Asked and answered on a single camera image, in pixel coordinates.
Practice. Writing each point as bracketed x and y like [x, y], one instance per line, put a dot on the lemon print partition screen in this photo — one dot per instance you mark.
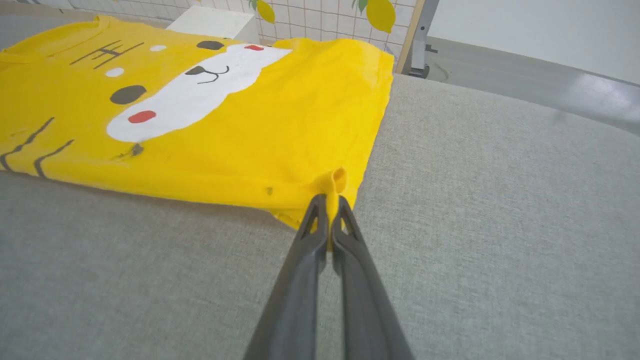
[325, 20]

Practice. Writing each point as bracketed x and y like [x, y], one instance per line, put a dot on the white box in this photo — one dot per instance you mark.
[215, 22]

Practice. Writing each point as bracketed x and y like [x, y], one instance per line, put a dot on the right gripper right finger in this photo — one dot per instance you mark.
[365, 310]

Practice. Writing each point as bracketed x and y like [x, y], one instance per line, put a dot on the yellow animal face T-shirt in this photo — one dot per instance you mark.
[250, 150]

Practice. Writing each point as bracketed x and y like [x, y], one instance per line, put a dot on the grey metal stand leg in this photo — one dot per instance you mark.
[422, 35]

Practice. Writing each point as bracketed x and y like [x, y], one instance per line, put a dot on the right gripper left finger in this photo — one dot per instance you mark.
[295, 300]

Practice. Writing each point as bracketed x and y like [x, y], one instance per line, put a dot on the grey fabric sofa seat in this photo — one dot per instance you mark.
[500, 225]

